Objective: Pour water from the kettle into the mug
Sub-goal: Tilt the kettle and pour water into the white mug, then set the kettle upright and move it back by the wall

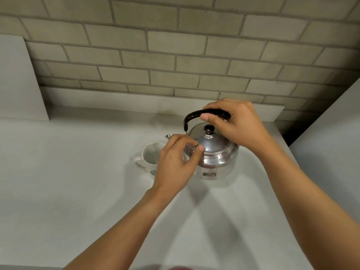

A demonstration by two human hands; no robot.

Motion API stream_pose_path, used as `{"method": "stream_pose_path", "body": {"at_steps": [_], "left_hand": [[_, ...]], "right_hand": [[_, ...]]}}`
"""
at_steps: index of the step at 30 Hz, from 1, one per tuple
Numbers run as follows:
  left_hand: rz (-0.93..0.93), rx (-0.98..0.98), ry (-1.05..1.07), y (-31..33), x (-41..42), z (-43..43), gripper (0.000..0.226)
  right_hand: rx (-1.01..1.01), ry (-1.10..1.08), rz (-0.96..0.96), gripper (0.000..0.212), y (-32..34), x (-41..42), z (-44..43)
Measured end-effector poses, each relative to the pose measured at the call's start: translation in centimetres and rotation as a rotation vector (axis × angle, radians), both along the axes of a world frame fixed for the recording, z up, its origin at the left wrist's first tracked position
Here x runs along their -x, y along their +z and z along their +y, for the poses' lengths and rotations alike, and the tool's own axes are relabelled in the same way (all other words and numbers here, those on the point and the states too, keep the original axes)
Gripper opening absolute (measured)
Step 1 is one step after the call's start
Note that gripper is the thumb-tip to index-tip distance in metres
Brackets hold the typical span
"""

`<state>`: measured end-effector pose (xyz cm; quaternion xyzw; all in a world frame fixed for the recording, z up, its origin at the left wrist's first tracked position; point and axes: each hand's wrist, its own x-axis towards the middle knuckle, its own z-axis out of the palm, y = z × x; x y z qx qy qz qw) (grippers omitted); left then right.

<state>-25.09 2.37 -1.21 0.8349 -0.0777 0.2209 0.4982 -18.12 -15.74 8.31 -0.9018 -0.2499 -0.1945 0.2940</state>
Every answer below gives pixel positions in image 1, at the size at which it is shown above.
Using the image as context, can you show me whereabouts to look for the person's left hand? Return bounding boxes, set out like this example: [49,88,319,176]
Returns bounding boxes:
[151,134,206,197]

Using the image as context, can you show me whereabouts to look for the person's right hand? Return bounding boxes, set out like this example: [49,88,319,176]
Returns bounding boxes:
[200,98,273,158]

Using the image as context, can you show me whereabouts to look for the steel kettle with black handle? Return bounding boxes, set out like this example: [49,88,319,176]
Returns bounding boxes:
[165,109,240,181]

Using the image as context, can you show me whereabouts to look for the person's left forearm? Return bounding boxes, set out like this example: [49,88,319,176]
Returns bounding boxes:
[63,187,184,270]

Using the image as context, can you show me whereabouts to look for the person's right forearm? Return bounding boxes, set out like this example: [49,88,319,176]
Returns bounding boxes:
[255,138,360,270]

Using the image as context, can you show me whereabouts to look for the steel kettle lid, black knob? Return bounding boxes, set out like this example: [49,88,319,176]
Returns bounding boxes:
[188,122,233,154]

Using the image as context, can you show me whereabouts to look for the white ceramic mug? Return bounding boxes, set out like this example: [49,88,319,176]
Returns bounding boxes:
[133,142,167,180]

